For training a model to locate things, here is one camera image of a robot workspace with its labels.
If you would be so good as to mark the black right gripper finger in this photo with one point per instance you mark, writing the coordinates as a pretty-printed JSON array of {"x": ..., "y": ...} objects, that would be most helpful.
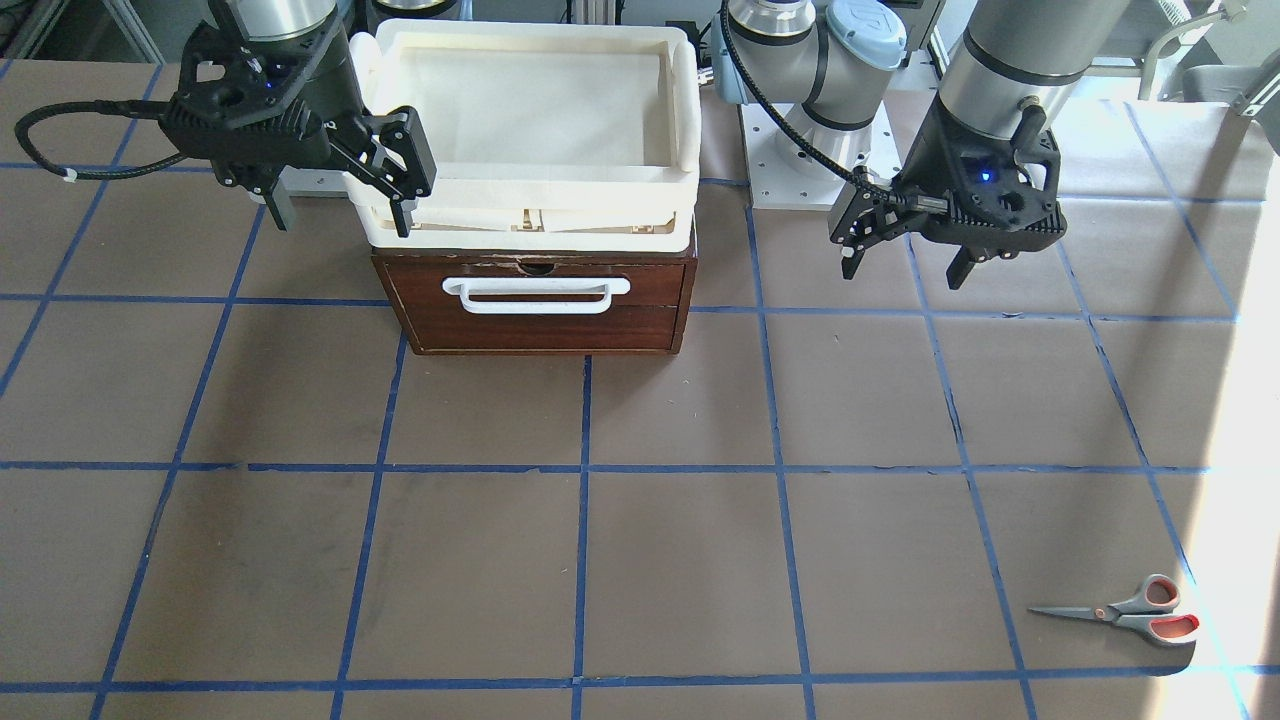
[
  {"x": 280, "y": 205},
  {"x": 389, "y": 153}
]

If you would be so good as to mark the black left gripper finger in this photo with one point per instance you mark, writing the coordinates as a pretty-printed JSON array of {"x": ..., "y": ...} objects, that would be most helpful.
[
  {"x": 865, "y": 214},
  {"x": 962, "y": 266}
]

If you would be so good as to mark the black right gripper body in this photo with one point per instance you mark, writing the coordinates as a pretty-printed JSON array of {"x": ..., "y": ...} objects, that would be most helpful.
[{"x": 322, "y": 88}]

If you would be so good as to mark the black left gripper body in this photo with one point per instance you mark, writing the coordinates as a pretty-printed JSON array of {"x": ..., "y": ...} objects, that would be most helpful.
[{"x": 925, "y": 150}]

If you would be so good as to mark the grey red handled scissors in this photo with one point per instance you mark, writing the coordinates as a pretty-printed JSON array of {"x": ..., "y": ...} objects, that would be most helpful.
[{"x": 1152, "y": 612}]

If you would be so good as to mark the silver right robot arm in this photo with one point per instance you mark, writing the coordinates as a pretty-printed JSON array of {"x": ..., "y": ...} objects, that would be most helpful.
[{"x": 266, "y": 21}]

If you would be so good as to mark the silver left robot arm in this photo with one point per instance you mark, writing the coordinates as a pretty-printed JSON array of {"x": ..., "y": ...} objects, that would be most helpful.
[{"x": 834, "y": 64}]

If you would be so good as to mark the dark wooden drawer cabinet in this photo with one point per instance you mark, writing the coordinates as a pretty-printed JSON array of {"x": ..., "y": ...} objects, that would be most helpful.
[{"x": 530, "y": 300}]

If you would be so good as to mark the cream white plastic tray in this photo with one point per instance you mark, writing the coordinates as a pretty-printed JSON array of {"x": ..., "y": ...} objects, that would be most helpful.
[{"x": 545, "y": 137}]

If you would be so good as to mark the grey chair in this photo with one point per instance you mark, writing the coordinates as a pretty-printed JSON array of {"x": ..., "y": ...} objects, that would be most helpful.
[{"x": 1210, "y": 51}]

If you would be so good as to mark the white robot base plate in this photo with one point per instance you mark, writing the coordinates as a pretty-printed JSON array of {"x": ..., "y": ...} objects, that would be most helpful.
[{"x": 782, "y": 176}]

